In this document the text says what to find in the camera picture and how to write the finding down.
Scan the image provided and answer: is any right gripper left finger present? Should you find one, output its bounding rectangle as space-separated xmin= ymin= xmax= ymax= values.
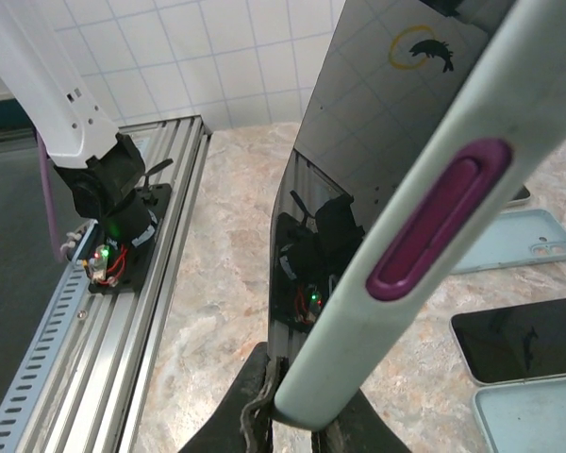
xmin=177 ymin=343 xmax=277 ymax=453

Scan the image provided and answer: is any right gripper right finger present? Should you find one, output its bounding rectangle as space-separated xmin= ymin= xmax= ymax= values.
xmin=310 ymin=390 xmax=409 ymax=453

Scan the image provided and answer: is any small controller circuit board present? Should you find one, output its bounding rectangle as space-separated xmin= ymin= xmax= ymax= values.
xmin=80 ymin=240 xmax=128 ymax=289

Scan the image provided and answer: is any dark grey metal panel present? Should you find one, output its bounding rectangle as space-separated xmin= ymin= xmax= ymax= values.
xmin=0 ymin=126 xmax=95 ymax=426

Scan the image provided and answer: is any wide aluminium base rail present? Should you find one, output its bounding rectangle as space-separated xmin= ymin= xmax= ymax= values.
xmin=13 ymin=115 xmax=216 ymax=453

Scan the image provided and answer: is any white slotted cable duct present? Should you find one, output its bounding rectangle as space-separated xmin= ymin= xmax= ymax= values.
xmin=0 ymin=268 xmax=100 ymax=453

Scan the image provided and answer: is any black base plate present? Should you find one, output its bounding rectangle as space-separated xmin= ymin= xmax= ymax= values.
xmin=87 ymin=181 xmax=175 ymax=296

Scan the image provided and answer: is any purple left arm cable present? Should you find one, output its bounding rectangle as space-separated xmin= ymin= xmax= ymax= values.
xmin=36 ymin=131 xmax=65 ymax=263

